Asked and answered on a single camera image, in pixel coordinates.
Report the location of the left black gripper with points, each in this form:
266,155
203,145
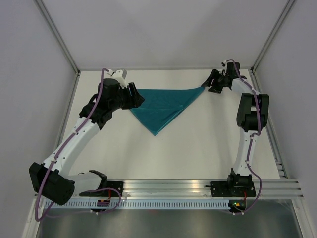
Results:
138,100

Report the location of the left aluminium frame post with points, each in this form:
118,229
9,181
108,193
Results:
56,34

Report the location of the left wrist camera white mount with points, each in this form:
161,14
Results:
119,75

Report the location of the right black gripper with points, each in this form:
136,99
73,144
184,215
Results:
214,74

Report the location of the aluminium frame post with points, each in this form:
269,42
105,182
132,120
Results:
56,34
273,33

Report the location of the right aluminium frame post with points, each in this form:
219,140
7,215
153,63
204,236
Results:
273,33

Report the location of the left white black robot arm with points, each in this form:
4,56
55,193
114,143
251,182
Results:
51,178

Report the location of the aluminium mounting rail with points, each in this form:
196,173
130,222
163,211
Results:
195,189

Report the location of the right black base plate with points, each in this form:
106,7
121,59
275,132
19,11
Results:
223,189

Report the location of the teal cloth napkin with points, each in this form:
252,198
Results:
162,106

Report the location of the white slotted cable duct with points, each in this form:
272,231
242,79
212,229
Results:
146,204

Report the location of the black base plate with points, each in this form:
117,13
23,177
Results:
223,189
111,189

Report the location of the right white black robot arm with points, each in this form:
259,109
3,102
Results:
252,117

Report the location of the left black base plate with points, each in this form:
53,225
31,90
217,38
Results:
111,189

